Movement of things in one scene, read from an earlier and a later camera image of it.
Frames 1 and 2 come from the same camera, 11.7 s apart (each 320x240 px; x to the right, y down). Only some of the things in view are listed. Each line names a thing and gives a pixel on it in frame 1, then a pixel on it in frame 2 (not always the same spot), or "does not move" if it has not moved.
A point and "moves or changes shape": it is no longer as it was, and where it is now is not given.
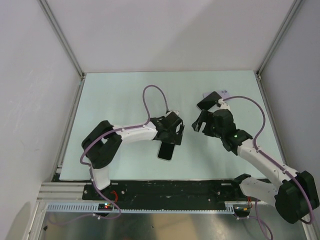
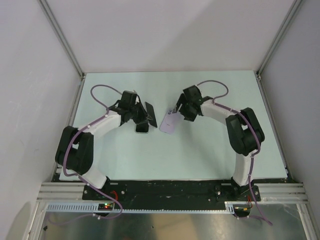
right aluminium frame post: (295, 7) does not move
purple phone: (224, 94) moves or changes shape
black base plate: (169, 191) does not move
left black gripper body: (173, 138) -> (137, 113)
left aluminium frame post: (52, 19) does not move
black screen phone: (166, 150) moves or changes shape
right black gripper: (204, 116) -> (188, 116)
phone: (165, 151) moves or changes shape
